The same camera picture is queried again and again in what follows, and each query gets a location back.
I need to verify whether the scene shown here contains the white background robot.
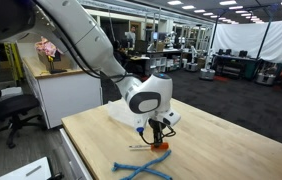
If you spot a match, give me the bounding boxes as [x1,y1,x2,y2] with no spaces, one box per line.
[185,45,199,73]

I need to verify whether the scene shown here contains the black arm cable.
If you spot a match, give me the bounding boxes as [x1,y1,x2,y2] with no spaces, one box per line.
[30,0,129,82]

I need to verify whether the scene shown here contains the blue rope piece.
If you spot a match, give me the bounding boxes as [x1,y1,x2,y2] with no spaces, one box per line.
[111,162,174,180]
[120,149,173,180]

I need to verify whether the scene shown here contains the black office chair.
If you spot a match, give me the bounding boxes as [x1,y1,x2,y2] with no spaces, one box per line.
[0,56,48,150]

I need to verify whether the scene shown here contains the white low cabinet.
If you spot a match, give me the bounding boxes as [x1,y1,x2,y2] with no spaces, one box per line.
[0,156,53,180]

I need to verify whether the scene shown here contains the dark green table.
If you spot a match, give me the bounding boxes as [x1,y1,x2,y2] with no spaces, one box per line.
[213,54,259,80]

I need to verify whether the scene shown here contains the yellow black striped post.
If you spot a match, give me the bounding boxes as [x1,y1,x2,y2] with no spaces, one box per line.
[2,42,24,81]

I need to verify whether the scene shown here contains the person in grey shirt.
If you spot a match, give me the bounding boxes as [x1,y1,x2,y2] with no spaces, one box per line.
[125,24,139,49]

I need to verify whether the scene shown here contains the white backdrop curtain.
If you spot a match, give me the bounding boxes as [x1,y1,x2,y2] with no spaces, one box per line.
[211,19,282,65]

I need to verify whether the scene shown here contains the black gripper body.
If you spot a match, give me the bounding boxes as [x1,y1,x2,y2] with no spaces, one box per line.
[147,118,167,141]

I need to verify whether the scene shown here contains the orange handled screwdriver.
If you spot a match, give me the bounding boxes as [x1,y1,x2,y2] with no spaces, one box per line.
[128,142,170,152]

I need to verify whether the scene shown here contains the grey mobile robot base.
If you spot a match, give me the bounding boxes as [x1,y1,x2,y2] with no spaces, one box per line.
[255,71,277,87]
[199,67,216,81]

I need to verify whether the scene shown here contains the black backdrop pole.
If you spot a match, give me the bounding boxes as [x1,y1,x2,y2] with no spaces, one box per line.
[256,6,275,61]

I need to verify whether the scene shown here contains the black camera cable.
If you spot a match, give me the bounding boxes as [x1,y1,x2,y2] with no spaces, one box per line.
[138,125,178,146]

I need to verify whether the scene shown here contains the white drawer workbench cabinet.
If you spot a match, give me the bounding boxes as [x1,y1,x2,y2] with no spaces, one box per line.
[59,128,94,180]

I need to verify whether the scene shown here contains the white counter wooden top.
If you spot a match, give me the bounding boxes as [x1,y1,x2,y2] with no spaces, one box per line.
[21,56,104,130]

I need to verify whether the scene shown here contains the white cube shelf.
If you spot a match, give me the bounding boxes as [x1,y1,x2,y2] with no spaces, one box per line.
[145,55,168,76]

